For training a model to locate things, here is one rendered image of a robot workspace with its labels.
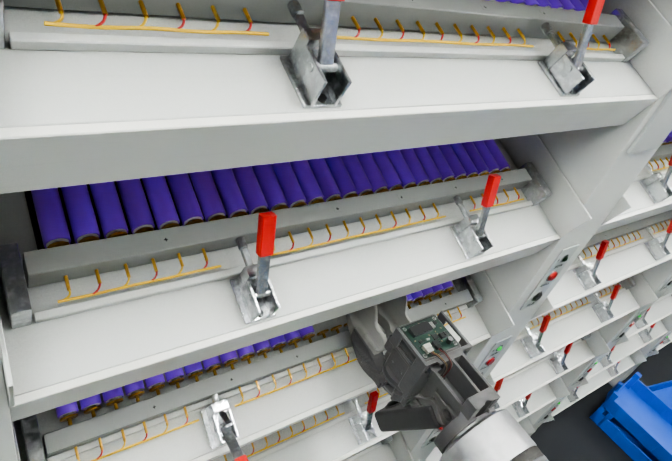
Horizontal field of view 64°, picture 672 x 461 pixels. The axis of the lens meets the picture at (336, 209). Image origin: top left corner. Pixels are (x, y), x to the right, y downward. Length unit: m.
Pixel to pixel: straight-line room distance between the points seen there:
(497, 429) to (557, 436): 1.62
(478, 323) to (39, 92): 0.69
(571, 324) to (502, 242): 0.66
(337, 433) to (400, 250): 0.40
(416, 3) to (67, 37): 0.24
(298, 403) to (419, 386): 0.14
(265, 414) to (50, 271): 0.31
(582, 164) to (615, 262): 0.48
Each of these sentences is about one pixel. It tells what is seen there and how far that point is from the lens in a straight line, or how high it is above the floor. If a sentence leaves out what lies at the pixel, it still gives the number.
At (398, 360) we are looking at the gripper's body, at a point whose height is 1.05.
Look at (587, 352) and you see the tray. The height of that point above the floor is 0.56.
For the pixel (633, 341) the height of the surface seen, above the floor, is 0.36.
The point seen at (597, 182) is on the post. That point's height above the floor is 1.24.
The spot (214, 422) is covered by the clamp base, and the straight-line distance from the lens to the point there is 0.60.
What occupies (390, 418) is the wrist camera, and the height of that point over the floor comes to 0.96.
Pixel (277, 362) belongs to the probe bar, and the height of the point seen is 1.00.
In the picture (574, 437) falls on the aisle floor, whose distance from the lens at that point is 2.23.
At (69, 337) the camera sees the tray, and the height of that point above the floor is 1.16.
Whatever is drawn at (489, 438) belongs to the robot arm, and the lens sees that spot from 0.57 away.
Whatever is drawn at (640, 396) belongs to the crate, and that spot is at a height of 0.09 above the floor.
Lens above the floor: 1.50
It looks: 36 degrees down
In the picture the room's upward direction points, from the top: 19 degrees clockwise
